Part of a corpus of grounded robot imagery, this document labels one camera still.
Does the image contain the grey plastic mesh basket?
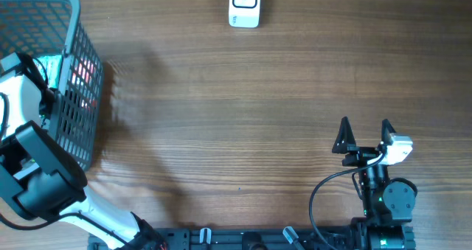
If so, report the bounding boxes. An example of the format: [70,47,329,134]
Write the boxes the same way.
[1,0,104,170]

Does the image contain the right camera black cable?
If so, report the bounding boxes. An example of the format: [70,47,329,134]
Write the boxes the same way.
[308,152,387,250]

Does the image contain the camera black cable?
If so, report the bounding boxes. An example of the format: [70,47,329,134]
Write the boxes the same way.
[308,152,387,250]
[0,54,130,247]

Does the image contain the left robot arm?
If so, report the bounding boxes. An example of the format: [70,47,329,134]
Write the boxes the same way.
[1,52,167,249]

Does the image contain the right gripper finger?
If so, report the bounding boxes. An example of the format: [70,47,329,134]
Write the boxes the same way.
[378,119,396,149]
[332,117,357,154]

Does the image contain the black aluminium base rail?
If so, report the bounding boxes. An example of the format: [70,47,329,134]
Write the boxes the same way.
[87,226,417,250]

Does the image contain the mint green wipes pack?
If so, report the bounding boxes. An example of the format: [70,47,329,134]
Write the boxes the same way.
[34,55,62,88]

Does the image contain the white barcode scanner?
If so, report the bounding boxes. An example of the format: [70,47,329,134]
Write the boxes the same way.
[228,0,261,29]

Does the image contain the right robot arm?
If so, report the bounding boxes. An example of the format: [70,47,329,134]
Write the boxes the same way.
[332,117,418,250]

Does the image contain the red white small packet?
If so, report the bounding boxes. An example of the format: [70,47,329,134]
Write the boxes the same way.
[70,59,97,111]

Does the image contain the left camera black cable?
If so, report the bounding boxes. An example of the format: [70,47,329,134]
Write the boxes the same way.
[0,54,130,247]

